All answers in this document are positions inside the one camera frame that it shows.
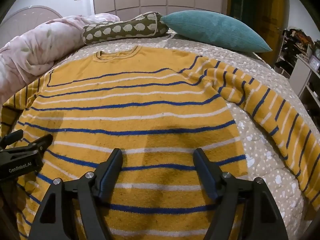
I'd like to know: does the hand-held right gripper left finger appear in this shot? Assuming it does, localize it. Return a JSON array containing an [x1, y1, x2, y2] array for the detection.
[[29, 148, 123, 240]]

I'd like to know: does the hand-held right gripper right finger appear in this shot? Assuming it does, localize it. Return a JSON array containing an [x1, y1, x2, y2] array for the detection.
[[193, 148, 289, 240]]

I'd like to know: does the olive hedgehog print bolster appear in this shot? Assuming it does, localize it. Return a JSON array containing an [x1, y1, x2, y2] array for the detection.
[[82, 12, 170, 45]]

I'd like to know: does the pink floral duvet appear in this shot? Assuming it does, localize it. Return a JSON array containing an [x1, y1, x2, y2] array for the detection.
[[0, 13, 120, 105]]

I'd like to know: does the round white headboard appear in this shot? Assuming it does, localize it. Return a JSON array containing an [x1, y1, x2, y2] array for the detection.
[[0, 5, 63, 32]]

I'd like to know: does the beige dotted bedspread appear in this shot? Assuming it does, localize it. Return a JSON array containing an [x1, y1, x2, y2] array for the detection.
[[47, 29, 316, 240]]

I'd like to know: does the cluttered storage shelf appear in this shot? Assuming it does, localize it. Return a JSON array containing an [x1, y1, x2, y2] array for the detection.
[[274, 27, 320, 120]]

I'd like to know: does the brown wooden door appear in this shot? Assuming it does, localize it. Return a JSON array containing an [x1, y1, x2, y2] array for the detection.
[[229, 0, 286, 32]]

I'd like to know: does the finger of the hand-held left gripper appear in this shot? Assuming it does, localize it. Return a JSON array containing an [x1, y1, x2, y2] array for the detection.
[[0, 130, 23, 151], [23, 134, 54, 157]]

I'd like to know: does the yellow striped sweater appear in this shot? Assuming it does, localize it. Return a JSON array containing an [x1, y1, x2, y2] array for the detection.
[[0, 45, 320, 240]]

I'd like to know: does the teal corduroy pillow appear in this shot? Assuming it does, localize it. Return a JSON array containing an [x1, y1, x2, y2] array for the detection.
[[160, 10, 273, 53]]

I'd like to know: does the white cabinet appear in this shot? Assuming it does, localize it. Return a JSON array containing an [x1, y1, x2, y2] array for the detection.
[[289, 55, 313, 98]]

